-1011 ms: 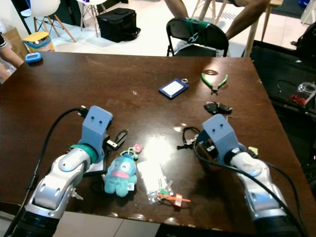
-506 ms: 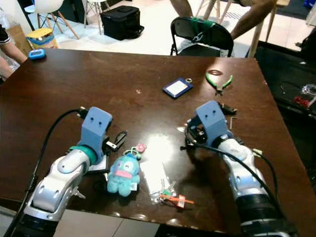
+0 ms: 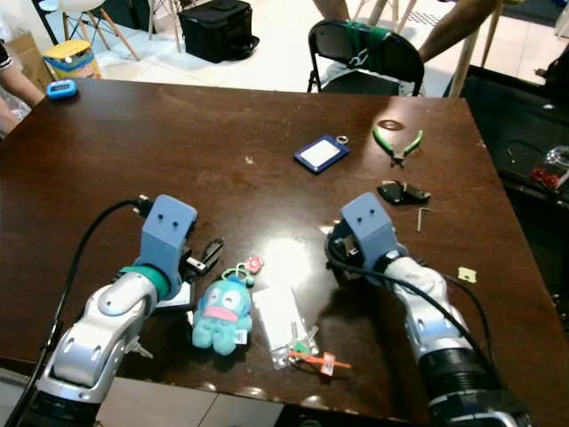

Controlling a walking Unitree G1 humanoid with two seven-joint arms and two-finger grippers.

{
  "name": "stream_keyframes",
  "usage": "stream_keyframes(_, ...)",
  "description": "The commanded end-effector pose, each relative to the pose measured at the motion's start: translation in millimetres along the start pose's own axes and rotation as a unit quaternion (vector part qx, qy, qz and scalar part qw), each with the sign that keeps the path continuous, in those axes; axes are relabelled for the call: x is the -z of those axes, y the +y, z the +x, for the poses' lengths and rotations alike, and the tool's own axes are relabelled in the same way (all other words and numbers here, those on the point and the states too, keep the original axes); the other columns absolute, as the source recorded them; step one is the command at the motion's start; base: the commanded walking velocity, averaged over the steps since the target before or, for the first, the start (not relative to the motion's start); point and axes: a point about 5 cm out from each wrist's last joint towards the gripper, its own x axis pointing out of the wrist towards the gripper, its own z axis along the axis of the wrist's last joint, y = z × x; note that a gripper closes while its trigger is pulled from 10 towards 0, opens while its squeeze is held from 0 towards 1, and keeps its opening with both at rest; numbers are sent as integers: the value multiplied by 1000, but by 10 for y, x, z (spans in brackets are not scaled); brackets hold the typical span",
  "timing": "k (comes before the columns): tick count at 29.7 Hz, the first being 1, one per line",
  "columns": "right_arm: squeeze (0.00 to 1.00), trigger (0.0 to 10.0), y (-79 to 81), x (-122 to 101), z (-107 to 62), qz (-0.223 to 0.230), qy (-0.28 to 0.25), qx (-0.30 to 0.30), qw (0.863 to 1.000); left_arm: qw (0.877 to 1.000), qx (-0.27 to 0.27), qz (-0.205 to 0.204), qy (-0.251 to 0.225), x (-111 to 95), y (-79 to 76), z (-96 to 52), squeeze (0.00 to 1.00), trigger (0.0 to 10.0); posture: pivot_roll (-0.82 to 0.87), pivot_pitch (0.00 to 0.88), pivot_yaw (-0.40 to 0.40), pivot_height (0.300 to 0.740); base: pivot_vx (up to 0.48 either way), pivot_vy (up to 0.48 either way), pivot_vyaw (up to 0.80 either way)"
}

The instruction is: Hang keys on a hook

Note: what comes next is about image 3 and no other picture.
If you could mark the yellow and blue box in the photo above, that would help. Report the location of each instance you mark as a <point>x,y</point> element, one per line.
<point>71,55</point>

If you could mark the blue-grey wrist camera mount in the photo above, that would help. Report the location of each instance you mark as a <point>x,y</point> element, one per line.
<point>369,227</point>
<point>169,233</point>

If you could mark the clear plastic bag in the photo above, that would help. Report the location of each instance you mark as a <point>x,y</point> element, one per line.
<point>276,316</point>

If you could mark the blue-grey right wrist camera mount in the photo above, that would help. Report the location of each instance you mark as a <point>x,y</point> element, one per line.
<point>369,227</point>

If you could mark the person in black shorts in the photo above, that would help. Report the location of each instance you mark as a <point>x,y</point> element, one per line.
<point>20,87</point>

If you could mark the keys with orange tag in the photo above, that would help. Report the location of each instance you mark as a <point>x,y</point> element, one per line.
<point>311,358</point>

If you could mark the black key fob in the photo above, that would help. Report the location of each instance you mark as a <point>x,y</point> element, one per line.
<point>400,192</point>

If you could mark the black folding chair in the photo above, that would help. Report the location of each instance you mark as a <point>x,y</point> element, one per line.
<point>333,46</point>

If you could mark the light wooden leg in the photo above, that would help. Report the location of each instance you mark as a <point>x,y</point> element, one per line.
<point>467,62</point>

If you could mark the black side table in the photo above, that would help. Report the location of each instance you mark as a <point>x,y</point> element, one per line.
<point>520,116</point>

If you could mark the brown cardboard box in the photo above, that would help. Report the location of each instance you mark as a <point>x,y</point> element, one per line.
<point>25,55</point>

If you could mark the seated person with bare legs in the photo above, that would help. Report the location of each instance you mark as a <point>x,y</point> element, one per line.
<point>453,25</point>

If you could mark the small pale green piece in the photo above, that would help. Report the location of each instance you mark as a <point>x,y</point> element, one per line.
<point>467,275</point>

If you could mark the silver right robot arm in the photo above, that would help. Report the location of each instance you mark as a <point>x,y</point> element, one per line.
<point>444,329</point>

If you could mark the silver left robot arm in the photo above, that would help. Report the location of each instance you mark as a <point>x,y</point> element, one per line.
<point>93,342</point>

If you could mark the small red parts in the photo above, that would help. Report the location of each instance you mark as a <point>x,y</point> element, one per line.
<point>544,176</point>

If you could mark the white chair with wooden legs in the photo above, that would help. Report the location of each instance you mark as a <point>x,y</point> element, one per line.
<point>84,5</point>

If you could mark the small metal hex key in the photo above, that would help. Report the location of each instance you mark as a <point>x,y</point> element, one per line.
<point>420,219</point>

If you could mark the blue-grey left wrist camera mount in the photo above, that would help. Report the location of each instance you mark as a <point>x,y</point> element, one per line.
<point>169,233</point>

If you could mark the blue card holder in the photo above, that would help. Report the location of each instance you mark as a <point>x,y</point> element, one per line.
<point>320,155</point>

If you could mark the small blue timer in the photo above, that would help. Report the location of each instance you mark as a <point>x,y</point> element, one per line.
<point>61,89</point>

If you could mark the black bag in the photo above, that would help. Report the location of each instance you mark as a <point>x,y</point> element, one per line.
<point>218,28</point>

